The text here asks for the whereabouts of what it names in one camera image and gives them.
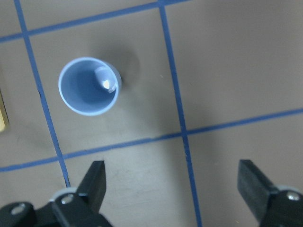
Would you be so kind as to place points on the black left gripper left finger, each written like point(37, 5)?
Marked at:
point(81, 207)

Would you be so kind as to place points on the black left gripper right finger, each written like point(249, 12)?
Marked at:
point(271, 205)

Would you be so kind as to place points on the wooden cup rack stand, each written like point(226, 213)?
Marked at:
point(4, 121)

